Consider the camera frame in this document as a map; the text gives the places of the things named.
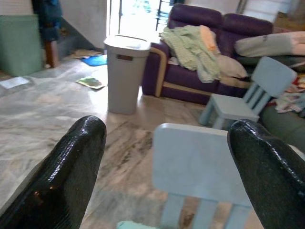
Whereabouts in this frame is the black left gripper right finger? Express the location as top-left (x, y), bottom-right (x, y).
top-left (227, 119), bottom-right (305, 229)

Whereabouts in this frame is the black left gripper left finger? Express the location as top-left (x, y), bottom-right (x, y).
top-left (0, 115), bottom-right (107, 229)

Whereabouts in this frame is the mint dotted pillow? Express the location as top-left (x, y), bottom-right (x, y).
top-left (116, 220), bottom-right (167, 229)

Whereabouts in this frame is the grey-green leather sofa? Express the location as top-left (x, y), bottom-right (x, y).
top-left (261, 104), bottom-right (305, 153)

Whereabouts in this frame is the beige pillow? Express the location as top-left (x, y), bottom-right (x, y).
top-left (215, 54), bottom-right (248, 79)

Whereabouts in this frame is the purple leather sofa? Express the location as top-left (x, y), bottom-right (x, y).
top-left (142, 3), bottom-right (275, 105)

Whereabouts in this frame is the grey and pink long pillow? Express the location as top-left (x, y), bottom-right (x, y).
top-left (234, 31), bottom-right (305, 58)

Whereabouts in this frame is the pile of colourful clothes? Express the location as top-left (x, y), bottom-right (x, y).
top-left (274, 73), bottom-right (305, 117)

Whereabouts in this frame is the light blue child chair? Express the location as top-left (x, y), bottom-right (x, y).
top-left (152, 123), bottom-right (253, 229)
top-left (199, 56), bottom-right (298, 131)

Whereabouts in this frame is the green picture book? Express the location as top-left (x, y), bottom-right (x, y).
top-left (76, 76), bottom-right (107, 90)

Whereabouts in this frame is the white paper sheet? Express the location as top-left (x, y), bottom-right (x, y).
top-left (0, 76), bottom-right (31, 90)

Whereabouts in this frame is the grey plastic trash bin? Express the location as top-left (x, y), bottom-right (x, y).
top-left (103, 34), bottom-right (152, 115)

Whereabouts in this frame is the blue floor mat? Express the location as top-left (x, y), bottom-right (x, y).
top-left (80, 54), bottom-right (108, 67)

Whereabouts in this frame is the flat brown cardboard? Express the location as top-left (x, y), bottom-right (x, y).
top-left (69, 49), bottom-right (103, 60)

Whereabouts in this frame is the orange cloth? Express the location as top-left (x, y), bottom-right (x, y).
top-left (199, 25), bottom-right (217, 52)

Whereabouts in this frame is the green checked cloth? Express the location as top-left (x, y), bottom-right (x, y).
top-left (159, 25), bottom-right (221, 83)

